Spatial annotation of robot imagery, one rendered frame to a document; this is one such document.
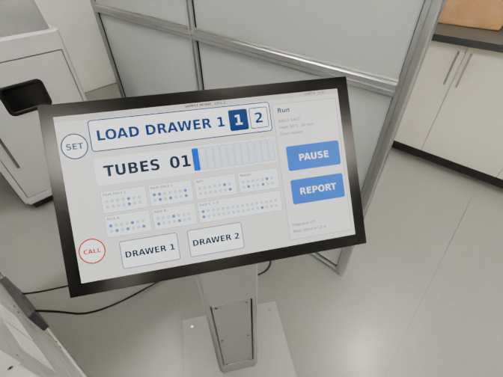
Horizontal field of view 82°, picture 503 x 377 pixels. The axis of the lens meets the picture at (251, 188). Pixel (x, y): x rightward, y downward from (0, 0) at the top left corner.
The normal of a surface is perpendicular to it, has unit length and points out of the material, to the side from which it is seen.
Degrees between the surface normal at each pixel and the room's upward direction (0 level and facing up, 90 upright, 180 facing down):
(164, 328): 1
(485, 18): 92
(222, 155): 50
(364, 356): 0
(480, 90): 90
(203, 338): 5
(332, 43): 90
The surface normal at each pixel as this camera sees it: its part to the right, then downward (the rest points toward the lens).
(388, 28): -0.67, 0.51
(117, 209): 0.14, 0.03
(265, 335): 0.07, -0.75
